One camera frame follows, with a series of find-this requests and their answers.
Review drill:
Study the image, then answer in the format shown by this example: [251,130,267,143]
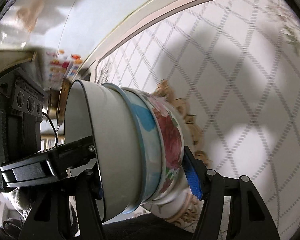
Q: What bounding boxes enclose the white bowl dark rim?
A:
[64,80,145,222]

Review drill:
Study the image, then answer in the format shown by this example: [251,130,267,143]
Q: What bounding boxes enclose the white bowl red flowers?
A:
[123,88,188,207]

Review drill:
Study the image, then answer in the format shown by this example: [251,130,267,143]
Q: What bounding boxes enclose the white bowl blue pattern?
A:
[103,83,163,211]

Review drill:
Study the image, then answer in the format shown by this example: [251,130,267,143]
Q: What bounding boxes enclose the oval floral placemat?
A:
[143,80,210,232]

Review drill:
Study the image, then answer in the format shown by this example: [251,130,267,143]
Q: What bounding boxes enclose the diamond pattern table cloth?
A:
[93,0,300,239]

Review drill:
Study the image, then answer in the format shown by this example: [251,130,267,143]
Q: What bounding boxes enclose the colourful wall stickers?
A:
[42,50,83,90]

